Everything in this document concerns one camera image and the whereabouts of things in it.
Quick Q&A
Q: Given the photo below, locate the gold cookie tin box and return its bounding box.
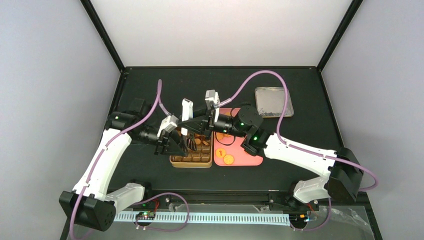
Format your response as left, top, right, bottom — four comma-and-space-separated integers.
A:
169, 133, 213, 168

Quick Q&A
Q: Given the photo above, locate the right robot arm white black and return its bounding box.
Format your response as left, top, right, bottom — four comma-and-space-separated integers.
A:
178, 105, 364, 210

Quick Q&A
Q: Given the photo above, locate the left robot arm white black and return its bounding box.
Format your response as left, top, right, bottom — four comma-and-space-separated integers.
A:
59, 100, 188, 235

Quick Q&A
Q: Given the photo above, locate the pink plastic tray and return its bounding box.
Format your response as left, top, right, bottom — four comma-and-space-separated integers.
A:
212, 127, 263, 167

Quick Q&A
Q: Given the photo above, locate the round golden cookie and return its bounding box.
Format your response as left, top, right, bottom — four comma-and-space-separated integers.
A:
223, 154, 235, 165

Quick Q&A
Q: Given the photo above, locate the silver tin lid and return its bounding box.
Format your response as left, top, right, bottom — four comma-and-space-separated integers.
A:
254, 87, 286, 118

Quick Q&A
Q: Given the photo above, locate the left circuit board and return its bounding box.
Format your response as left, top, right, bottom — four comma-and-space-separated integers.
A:
135, 211, 156, 221

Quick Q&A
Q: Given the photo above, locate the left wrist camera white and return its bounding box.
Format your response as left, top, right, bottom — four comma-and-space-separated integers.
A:
157, 115, 179, 138

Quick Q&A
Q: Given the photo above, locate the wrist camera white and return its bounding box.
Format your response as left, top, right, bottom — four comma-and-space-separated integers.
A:
205, 89, 220, 124
157, 115, 179, 138

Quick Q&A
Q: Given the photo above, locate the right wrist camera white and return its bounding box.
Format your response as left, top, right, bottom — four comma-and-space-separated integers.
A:
205, 89, 220, 124

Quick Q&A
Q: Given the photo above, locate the black front rail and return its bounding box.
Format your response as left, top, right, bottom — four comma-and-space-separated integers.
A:
148, 189, 370, 206

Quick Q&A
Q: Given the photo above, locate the white slotted cable duct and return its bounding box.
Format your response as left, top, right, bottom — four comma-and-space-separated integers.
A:
114, 211, 292, 227

